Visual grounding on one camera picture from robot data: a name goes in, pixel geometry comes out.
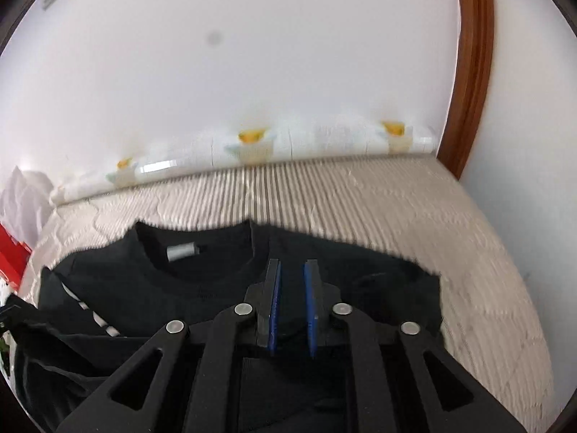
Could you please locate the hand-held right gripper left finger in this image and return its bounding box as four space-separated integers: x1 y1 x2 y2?
56 259 282 433

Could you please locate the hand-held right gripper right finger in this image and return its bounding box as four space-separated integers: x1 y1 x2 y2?
303 259 528 433

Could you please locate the black sweatshirt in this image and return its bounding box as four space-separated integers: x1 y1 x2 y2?
11 219 445 433

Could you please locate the striped quilted table cover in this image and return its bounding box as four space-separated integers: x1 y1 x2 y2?
20 156 555 416

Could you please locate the white printed paper roll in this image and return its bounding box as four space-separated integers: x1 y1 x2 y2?
54 119 437 204

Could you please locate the red paper bag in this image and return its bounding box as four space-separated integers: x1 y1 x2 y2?
0 223 36 294

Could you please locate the white plastic bag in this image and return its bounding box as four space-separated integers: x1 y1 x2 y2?
0 165 56 253

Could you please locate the brown wooden door frame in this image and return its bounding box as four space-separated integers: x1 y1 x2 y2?
435 0 495 182

